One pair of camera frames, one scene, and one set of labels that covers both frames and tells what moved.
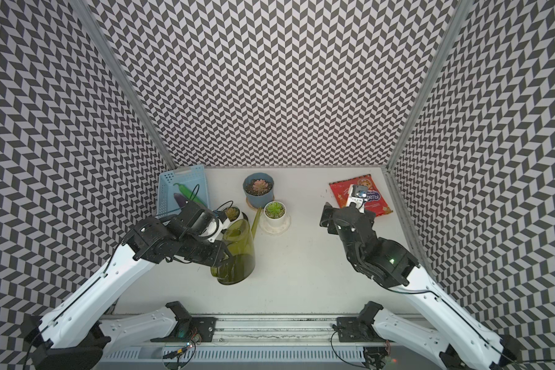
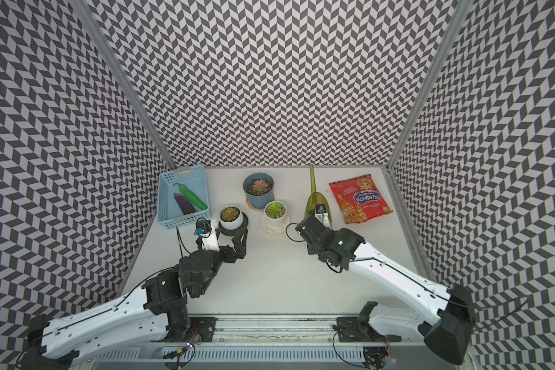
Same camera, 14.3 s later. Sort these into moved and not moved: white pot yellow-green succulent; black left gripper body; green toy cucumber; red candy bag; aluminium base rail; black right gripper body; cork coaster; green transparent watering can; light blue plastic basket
Moved: black right gripper body; green transparent watering can; black left gripper body
Not moved: light blue plastic basket; green toy cucumber; cork coaster; aluminium base rail; white pot yellow-green succulent; red candy bag
